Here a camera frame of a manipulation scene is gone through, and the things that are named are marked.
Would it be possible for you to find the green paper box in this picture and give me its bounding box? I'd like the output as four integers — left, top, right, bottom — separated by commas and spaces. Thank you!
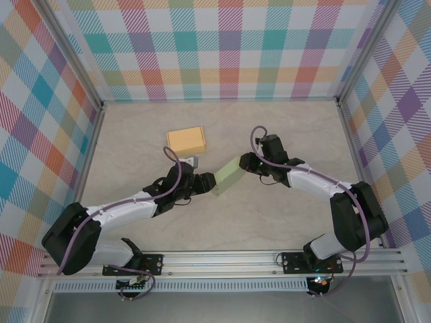
210, 156, 246, 199

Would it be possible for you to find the orange paper box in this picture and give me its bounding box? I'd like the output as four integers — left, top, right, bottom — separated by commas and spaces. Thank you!
166, 126, 207, 155

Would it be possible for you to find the grey metal panel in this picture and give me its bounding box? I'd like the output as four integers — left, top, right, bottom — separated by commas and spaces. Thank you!
43, 291, 405, 323

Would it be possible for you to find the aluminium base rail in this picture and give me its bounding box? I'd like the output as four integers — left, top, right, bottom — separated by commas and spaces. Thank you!
36, 248, 408, 279

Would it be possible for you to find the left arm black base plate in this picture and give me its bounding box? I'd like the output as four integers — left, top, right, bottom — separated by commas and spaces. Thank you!
102, 254, 164, 277

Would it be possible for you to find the aluminium table edge rail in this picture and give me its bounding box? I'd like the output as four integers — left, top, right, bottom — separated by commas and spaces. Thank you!
336, 99, 388, 249
59, 102, 107, 252

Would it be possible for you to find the white slotted cable duct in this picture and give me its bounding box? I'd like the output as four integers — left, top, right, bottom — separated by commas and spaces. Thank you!
53, 277, 309, 293

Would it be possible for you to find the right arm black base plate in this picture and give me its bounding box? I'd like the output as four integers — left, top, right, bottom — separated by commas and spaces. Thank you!
281, 251, 344, 275

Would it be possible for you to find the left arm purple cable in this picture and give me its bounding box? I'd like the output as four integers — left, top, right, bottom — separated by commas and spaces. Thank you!
57, 145, 185, 301

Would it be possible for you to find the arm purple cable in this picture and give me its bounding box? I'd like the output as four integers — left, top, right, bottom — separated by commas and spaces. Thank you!
57, 145, 185, 301
251, 125, 371, 299

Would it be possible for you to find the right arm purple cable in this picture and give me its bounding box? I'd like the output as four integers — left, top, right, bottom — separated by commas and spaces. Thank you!
251, 125, 371, 299

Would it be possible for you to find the aluminium frame post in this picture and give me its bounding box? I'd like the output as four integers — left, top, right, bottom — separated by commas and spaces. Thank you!
33, 0, 105, 110
335, 0, 405, 105

